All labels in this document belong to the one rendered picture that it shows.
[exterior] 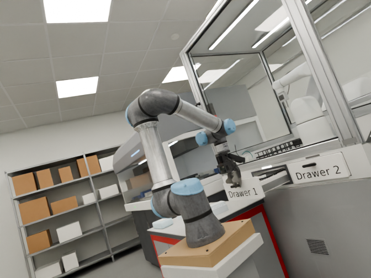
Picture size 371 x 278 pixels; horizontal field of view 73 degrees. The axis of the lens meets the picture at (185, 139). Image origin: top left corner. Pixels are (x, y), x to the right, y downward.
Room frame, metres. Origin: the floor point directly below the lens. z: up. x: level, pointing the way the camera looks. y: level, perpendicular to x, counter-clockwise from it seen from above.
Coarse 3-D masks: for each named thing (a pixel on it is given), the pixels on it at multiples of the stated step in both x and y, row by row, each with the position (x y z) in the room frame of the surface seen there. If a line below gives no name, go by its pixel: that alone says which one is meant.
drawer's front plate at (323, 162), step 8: (312, 160) 1.26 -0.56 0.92; (320, 160) 1.23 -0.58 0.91; (328, 160) 1.19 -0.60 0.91; (336, 160) 1.16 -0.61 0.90; (344, 160) 1.15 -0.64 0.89; (296, 168) 1.35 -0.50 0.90; (304, 168) 1.31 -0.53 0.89; (312, 168) 1.27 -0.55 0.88; (320, 168) 1.24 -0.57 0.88; (328, 168) 1.21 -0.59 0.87; (336, 168) 1.18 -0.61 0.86; (344, 168) 1.15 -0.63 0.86; (304, 176) 1.33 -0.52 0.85; (312, 176) 1.29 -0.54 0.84; (320, 176) 1.25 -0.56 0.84; (328, 176) 1.22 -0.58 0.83; (336, 176) 1.19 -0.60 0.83; (344, 176) 1.16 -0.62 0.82
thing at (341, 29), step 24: (312, 0) 1.16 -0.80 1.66; (336, 0) 1.28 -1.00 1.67; (360, 0) 1.42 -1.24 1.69; (336, 24) 1.22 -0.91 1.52; (360, 24) 1.35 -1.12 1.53; (336, 48) 1.17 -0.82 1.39; (360, 48) 1.29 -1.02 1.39; (336, 72) 1.13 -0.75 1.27; (360, 72) 1.23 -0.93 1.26; (360, 96) 1.18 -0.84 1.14
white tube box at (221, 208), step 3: (222, 204) 1.65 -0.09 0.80; (225, 204) 1.61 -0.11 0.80; (213, 207) 1.65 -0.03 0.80; (216, 207) 1.61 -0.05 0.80; (219, 207) 1.58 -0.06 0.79; (222, 207) 1.59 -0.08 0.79; (225, 207) 1.60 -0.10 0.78; (213, 210) 1.57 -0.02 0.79; (216, 210) 1.57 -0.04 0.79; (219, 210) 1.58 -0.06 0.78; (222, 210) 1.59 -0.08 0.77; (225, 210) 1.59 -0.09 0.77; (216, 213) 1.57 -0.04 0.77; (219, 213) 1.58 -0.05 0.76
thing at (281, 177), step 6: (276, 174) 1.41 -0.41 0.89; (282, 174) 1.42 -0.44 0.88; (264, 180) 1.35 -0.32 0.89; (270, 180) 1.37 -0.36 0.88; (276, 180) 1.39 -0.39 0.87; (282, 180) 1.41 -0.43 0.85; (288, 180) 1.43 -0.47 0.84; (264, 186) 1.34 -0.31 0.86; (270, 186) 1.36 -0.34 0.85; (276, 186) 1.38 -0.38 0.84; (264, 192) 1.34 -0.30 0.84
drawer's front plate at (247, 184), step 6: (246, 180) 1.36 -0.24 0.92; (252, 180) 1.32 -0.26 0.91; (258, 180) 1.30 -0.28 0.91; (228, 186) 1.51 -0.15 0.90; (246, 186) 1.38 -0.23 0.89; (252, 186) 1.34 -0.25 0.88; (258, 186) 1.30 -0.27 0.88; (228, 192) 1.53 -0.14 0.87; (234, 192) 1.48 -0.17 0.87; (240, 192) 1.43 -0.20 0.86; (246, 192) 1.39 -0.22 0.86; (252, 192) 1.35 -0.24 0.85; (258, 192) 1.31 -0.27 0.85; (228, 198) 1.54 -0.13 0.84; (234, 198) 1.49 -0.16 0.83; (240, 198) 1.45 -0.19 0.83; (246, 198) 1.41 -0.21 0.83; (252, 198) 1.36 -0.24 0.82; (258, 198) 1.33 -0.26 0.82
